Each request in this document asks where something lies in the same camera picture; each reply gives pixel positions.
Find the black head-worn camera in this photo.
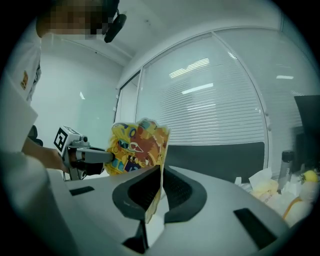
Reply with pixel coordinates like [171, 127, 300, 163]
[103, 9, 128, 44]

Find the grey water bottle black lid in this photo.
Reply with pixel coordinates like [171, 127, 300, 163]
[278, 149, 295, 191]

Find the yellow toy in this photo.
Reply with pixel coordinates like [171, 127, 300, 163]
[301, 169, 320, 184]

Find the yellow crumpled bag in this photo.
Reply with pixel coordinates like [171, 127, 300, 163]
[249, 179, 280, 196]

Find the person's head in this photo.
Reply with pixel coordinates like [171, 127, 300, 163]
[36, 0, 120, 40]

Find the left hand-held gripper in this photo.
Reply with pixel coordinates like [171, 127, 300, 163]
[53, 125, 116, 181]

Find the person's left hand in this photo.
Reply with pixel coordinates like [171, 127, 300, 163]
[51, 149, 68, 173]

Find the white crumpled paper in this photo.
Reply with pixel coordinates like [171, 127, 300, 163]
[248, 167, 272, 185]

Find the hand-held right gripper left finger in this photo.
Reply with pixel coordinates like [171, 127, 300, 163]
[65, 166, 163, 255]

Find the person's white t-shirt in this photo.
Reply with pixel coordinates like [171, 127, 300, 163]
[0, 24, 43, 154]

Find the black office chair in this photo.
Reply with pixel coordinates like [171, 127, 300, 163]
[27, 124, 44, 147]

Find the white window blind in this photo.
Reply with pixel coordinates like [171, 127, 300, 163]
[136, 33, 269, 146]
[214, 28, 320, 174]

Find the dark grey desk divider panel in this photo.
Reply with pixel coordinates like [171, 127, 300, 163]
[166, 141, 266, 184]

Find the person's left forearm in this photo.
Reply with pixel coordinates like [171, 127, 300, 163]
[21, 136, 55, 166]

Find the yellow snack packet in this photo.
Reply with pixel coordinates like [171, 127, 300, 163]
[104, 118, 171, 225]

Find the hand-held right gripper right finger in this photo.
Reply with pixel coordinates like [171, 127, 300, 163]
[149, 165, 290, 256]

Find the black monitor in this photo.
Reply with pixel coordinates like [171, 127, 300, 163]
[294, 94, 320, 174]

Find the clear plastic bag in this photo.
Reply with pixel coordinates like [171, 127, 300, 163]
[257, 189, 289, 214]

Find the glass door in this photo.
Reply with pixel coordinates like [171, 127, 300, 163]
[114, 71, 142, 126]

